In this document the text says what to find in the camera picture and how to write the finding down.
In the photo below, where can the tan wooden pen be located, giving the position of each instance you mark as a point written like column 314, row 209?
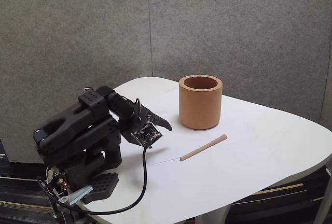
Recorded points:
column 203, row 147

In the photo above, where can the brown cylindrical pen holder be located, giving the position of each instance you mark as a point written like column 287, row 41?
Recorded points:
column 199, row 107

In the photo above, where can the metal table clamp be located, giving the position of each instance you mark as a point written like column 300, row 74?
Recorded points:
column 77, row 194

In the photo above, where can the white table leg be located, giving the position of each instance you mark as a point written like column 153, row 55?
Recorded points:
column 211, row 215
column 324, row 203

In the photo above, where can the bare camera circuit board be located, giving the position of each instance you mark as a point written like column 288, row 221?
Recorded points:
column 146, row 133

